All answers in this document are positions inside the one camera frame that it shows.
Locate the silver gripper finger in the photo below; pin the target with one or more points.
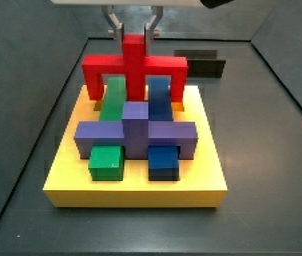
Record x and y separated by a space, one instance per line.
150 26
115 24

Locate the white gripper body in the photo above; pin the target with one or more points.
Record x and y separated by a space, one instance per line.
167 3

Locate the red wooden three-legged block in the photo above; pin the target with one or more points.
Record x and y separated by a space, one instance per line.
134 64

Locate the yellow wooden base board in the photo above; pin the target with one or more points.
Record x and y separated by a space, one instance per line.
200 188

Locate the purple wooden three-legged block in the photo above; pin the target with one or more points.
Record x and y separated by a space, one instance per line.
135 131

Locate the blue wooden bar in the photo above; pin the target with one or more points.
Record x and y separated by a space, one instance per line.
163 155

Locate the green wooden bar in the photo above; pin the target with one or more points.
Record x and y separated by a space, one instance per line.
107 152

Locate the black angled bracket holder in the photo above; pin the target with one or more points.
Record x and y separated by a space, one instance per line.
204 65

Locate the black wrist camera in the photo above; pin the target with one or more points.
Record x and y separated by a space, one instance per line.
214 3

